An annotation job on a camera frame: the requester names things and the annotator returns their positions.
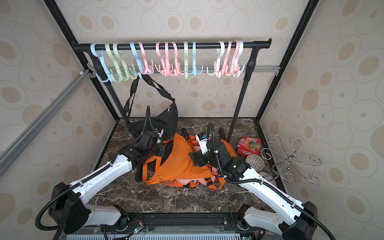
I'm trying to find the orange crossbody bag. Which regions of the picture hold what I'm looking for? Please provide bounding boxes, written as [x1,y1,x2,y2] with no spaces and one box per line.
[154,134,213,182]

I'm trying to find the black crossbody bag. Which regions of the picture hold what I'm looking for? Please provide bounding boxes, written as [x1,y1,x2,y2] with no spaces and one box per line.
[124,75,178,140]

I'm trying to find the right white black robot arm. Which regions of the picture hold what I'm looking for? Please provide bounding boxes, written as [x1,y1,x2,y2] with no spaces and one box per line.
[190,123,335,240]

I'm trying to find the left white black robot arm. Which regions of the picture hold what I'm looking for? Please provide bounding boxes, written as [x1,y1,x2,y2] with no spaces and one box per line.
[35,107,163,234]

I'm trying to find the pink plastic hook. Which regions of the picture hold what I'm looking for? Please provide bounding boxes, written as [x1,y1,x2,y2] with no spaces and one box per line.
[138,42,154,75]

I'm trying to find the green plastic hook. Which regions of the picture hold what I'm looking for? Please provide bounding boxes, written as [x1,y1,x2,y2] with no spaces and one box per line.
[105,44,129,83]

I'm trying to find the light blue leftmost hook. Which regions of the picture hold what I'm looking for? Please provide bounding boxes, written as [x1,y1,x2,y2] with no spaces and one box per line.
[90,44,114,83]

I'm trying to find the white plastic hook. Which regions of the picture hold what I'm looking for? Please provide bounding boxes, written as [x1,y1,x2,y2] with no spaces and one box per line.
[207,41,225,78]

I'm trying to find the orange pink backpack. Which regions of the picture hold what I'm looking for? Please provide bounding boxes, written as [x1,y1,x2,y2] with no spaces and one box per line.
[138,132,226,190]

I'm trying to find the red snack packet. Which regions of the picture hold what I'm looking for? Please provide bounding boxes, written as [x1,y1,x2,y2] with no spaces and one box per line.
[237,137,262,158]

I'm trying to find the patterned round pouch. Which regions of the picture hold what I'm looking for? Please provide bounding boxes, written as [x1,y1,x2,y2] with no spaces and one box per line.
[246,155,265,172]

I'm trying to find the black clothes rack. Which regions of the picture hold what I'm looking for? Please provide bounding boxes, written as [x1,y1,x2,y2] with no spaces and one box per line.
[72,39,272,143]

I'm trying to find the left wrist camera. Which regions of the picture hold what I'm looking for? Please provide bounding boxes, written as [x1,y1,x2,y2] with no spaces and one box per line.
[155,129,164,142]

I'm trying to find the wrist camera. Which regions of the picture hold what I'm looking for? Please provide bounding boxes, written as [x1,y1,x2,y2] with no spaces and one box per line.
[195,132,211,155]
[155,129,164,142]

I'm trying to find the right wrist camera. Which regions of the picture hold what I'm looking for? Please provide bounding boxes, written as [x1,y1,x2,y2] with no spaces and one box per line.
[195,132,211,155]

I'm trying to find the chrome wire hook stand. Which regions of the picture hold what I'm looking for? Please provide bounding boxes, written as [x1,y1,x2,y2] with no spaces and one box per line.
[261,134,322,185]

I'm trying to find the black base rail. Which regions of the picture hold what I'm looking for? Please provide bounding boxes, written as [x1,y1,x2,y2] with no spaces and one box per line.
[53,212,304,240]

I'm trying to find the aluminium side rail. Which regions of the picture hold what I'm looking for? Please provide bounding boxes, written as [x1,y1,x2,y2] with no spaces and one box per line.
[1,70,91,175]

